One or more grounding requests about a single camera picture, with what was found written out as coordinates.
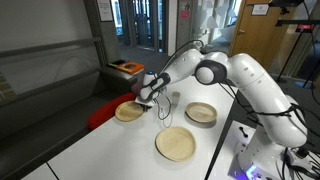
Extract glass balustrade panel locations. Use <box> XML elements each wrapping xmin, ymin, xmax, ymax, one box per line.
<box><xmin>0</xmin><ymin>41</ymin><xmax>104</xmax><ymax>101</ymax></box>

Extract black cable bundle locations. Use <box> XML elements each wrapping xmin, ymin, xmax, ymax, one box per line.
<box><xmin>279</xmin><ymin>146</ymin><xmax>320</xmax><ymax>180</ymax></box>

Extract white wall notice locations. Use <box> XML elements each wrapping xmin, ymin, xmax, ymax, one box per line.
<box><xmin>96</xmin><ymin>0</ymin><xmax>115</xmax><ymax>23</ymax></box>

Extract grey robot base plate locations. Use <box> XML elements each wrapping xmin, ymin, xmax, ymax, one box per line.
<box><xmin>227</xmin><ymin>143</ymin><xmax>291</xmax><ymax>180</ymax></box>

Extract white power strip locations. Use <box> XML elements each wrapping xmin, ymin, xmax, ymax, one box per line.
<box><xmin>289</xmin><ymin>149</ymin><xmax>320</xmax><ymax>173</ymax></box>

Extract black box red display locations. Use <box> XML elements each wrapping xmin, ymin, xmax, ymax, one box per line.
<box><xmin>295</xmin><ymin>24</ymin><xmax>316</xmax><ymax>33</ymax></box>

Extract dark framed glass doors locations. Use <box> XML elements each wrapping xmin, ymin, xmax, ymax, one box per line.
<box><xmin>111</xmin><ymin>0</ymin><xmax>169</xmax><ymax>54</ymax></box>

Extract grey metal handrail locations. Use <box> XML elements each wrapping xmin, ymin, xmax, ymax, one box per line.
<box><xmin>0</xmin><ymin>36</ymin><xmax>103</xmax><ymax>59</ymax></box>

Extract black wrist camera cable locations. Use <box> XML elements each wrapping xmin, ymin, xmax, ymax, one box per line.
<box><xmin>156</xmin><ymin>89</ymin><xmax>174</xmax><ymax>129</ymax></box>

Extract orange bin lid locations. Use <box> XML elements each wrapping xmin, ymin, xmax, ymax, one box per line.
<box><xmin>115</xmin><ymin>61</ymin><xmax>146</xmax><ymax>76</ymax></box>

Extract pink door sign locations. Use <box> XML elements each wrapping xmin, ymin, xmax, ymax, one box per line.
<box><xmin>179</xmin><ymin>9</ymin><xmax>191</xmax><ymax>20</ymax></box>

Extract grey bin cabinet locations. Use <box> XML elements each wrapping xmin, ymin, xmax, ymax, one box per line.
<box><xmin>99</xmin><ymin>59</ymin><xmax>146</xmax><ymax>96</ymax></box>

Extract black forearm cable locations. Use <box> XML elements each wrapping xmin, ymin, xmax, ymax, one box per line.
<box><xmin>159</xmin><ymin>39</ymin><xmax>206</xmax><ymax>74</ymax></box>

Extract black tripod stand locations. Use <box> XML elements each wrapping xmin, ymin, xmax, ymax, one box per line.
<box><xmin>274</xmin><ymin>18</ymin><xmax>320</xmax><ymax>89</ymax></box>

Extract red upholstered chair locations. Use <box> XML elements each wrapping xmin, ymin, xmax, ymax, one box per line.
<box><xmin>87</xmin><ymin>92</ymin><xmax>138</xmax><ymax>131</ymax></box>

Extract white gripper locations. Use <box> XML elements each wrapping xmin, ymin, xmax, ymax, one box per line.
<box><xmin>134</xmin><ymin>95</ymin><xmax>158</xmax><ymax>112</ymax></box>

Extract round wooden plate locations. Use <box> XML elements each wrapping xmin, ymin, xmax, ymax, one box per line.
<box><xmin>184</xmin><ymin>101</ymin><xmax>218</xmax><ymax>124</ymax></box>
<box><xmin>114</xmin><ymin>100</ymin><xmax>145</xmax><ymax>123</ymax></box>
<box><xmin>154</xmin><ymin>125</ymin><xmax>197</xmax><ymax>163</ymax></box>

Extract dark grey bench sofa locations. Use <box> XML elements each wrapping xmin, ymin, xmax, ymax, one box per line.
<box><xmin>0</xmin><ymin>68</ymin><xmax>134</xmax><ymax>180</ymax></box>

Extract black cable wrapped round arm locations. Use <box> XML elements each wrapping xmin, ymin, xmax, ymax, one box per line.
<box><xmin>218</xmin><ymin>79</ymin><xmax>320</xmax><ymax>141</ymax></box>

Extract white door sign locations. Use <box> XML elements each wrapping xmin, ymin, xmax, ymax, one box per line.
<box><xmin>251</xmin><ymin>3</ymin><xmax>270</xmax><ymax>17</ymax></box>

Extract small translucent plastic cup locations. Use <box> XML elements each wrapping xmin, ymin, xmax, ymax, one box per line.
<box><xmin>171</xmin><ymin>91</ymin><xmax>181</xmax><ymax>107</ymax></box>

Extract wooden door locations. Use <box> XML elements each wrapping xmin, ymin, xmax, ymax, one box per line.
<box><xmin>228</xmin><ymin>0</ymin><xmax>293</xmax><ymax>73</ymax></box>

